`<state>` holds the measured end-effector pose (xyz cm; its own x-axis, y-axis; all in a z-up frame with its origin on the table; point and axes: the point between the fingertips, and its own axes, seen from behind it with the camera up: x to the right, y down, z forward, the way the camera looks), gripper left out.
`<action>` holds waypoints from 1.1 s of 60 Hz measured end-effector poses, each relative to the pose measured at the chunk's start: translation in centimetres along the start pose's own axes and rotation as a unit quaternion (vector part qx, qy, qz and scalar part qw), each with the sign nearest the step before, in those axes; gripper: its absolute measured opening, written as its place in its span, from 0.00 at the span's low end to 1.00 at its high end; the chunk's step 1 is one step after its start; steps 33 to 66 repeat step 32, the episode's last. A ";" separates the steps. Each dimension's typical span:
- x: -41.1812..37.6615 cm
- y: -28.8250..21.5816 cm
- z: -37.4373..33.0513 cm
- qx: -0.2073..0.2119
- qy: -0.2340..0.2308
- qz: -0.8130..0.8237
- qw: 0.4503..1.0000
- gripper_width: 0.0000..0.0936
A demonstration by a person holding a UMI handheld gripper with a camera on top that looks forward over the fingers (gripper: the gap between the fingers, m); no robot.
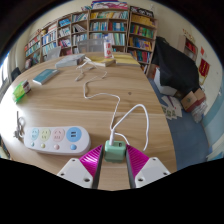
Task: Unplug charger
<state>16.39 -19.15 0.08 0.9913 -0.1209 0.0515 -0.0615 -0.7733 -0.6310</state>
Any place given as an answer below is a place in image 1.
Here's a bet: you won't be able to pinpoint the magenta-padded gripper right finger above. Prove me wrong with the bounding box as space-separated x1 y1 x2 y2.
124 144 172 189

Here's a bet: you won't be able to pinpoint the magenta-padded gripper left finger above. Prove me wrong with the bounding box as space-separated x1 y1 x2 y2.
56 144 105 190

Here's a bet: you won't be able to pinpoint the green charger block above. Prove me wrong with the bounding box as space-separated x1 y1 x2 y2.
104 139 128 163

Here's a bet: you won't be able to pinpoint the white charger cable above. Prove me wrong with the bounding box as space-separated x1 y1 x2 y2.
82 71 150 153

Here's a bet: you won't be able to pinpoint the white power strip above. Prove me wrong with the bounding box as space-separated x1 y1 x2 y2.
23 125 92 157

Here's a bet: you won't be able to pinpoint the papers on floor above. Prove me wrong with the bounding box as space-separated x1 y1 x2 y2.
160 94 184 121

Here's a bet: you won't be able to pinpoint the cardboard box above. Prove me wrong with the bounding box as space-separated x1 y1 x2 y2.
181 87 207 113

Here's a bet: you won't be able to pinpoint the white box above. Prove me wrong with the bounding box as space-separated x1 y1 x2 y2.
153 66 178 98

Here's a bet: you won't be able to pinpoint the green plastic bag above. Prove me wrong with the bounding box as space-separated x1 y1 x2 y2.
12 81 28 103

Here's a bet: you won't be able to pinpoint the small red-lidded jar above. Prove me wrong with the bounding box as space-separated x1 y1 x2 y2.
21 79 32 94

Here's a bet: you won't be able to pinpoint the teal book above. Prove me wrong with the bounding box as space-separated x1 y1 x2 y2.
32 68 60 86

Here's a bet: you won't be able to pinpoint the black cloth cover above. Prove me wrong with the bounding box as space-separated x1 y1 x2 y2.
150 35 201 98

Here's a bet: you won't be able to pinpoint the grey book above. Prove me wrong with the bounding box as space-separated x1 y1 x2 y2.
54 53 86 69

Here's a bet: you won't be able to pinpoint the yellow book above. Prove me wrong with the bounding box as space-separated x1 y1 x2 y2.
114 53 141 67
89 55 117 68

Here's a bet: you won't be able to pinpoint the dark chair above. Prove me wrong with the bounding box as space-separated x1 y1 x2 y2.
10 67 23 82

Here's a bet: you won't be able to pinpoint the red hanging decoration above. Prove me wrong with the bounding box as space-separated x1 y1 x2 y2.
198 58 211 79

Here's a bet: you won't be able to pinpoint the window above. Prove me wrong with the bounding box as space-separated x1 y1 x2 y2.
0 54 9 98

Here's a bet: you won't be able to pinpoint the white chair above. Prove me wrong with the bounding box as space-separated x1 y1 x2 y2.
44 45 63 62

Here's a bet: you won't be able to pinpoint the white bottle with red label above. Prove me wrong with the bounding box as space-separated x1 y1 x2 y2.
103 38 114 59

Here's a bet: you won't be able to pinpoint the grey mesh chair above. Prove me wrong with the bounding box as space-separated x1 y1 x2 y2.
77 38 105 54

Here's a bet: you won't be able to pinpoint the wooden bookshelf unit with books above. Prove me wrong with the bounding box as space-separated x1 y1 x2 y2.
23 0 158 73

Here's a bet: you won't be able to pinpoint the white power strip cord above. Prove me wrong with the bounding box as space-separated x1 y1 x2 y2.
13 110 26 139

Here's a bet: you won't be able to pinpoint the short white cable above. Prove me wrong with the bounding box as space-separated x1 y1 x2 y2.
74 56 96 82

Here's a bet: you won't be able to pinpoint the small wooden wall shelf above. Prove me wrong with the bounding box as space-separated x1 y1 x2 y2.
178 33 198 63

